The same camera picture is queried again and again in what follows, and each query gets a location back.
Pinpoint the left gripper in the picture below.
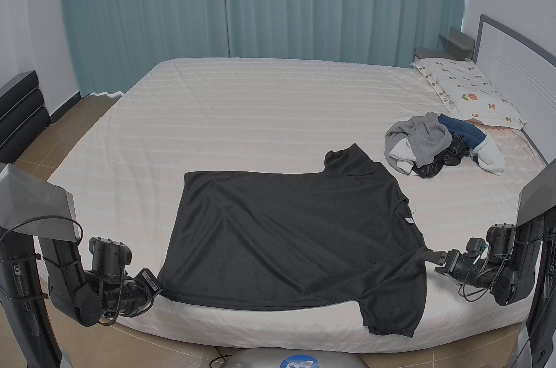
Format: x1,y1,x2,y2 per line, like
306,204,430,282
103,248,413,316
123,268,164,318

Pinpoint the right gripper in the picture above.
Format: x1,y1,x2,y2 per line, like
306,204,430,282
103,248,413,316
427,248,479,285

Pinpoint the black T-shirt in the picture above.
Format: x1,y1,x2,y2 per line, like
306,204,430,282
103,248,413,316
157,143,430,337

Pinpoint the pile of clothes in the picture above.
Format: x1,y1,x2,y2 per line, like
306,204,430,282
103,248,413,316
384,111,506,179

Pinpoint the bed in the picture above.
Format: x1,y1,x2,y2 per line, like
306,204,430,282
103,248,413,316
37,14,556,354

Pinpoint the white printed pillow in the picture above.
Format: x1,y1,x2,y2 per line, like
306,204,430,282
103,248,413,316
410,57,527,130

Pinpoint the grey bedside table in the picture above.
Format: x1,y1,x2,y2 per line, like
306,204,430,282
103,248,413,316
414,27,475,63

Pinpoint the black chest of drawers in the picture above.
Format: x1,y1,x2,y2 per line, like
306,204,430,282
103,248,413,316
0,70,54,160

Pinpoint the black cable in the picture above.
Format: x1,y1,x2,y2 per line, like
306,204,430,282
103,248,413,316
0,216,84,247

